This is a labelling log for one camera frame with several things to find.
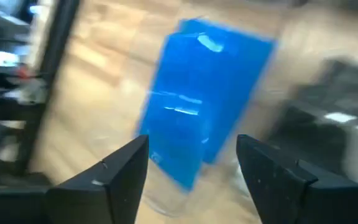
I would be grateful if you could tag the clear plastic bin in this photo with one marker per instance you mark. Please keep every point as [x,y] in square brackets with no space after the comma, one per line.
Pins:
[166,205]
[306,146]

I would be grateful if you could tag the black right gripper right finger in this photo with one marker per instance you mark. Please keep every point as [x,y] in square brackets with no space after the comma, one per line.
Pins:
[275,186]

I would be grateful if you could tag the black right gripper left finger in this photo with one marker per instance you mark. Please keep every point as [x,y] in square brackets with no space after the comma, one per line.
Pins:
[104,193]

